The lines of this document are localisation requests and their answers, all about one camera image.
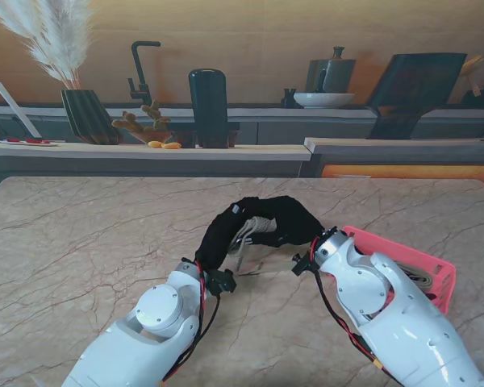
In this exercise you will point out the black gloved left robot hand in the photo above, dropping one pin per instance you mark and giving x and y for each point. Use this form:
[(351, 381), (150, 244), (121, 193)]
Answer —
[(218, 238)]

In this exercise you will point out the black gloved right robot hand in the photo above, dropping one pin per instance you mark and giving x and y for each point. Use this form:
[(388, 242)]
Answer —
[(294, 225)]

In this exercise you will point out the beige woven belt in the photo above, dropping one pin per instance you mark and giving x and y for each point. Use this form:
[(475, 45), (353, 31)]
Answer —
[(260, 225), (419, 276)]

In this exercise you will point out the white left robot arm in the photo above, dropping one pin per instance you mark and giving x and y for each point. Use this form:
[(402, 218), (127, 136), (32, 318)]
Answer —
[(161, 318)]

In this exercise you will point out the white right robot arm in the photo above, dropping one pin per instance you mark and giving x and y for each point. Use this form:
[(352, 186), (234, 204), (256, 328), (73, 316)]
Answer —
[(379, 294)]

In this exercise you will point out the pink plastic storage basket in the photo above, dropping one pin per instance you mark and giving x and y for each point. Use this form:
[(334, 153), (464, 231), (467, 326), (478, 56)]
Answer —
[(411, 250)]

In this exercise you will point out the yellow lemons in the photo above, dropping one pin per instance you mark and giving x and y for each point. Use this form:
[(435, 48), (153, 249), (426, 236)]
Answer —
[(165, 144)]

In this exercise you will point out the small black figurine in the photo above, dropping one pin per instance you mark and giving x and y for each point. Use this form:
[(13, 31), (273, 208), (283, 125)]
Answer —
[(288, 98)]

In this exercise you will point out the white speckled bowl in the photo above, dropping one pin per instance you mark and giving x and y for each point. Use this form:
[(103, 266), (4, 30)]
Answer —
[(322, 100)]

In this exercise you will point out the tall black appliance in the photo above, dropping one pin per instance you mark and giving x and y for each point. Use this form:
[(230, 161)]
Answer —
[(208, 105)]

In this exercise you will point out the green cactus plant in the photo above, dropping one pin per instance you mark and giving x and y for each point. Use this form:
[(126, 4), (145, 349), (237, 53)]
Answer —
[(145, 121)]

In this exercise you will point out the grey lidded pot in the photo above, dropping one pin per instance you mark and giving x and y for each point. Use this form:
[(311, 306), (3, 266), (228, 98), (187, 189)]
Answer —
[(335, 74)]

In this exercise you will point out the dark ribbed vase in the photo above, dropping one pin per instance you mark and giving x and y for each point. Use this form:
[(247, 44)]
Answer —
[(88, 117)]

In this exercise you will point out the dark angular stand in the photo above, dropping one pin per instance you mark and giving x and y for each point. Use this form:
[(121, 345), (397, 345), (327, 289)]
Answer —
[(415, 92)]

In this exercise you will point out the black kitchen faucet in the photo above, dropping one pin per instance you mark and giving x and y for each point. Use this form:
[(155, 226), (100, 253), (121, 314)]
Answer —
[(139, 72)]

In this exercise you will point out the plate with red food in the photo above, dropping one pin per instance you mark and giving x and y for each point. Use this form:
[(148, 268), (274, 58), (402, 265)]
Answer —
[(28, 141)]

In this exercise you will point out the small dark container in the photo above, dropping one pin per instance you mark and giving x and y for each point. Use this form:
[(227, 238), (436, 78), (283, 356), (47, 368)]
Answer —
[(482, 98)]

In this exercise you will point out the yellow wooden utensil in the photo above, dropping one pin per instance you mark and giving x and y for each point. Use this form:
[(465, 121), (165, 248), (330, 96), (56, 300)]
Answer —
[(470, 66)]

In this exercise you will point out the white leaning board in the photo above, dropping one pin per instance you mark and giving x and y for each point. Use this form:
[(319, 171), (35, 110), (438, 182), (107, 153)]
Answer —
[(16, 109)]

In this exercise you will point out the white pampas grass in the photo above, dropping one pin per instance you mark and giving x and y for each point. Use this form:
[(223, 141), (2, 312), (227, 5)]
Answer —
[(52, 36)]

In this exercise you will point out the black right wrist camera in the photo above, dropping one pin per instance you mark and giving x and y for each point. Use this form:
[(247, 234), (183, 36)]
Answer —
[(302, 264)]

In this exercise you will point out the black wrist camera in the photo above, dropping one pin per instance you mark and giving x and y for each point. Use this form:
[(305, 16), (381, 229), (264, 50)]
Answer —
[(302, 264), (222, 282)]

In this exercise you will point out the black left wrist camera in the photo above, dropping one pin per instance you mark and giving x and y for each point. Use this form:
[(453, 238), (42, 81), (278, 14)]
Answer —
[(222, 282)]

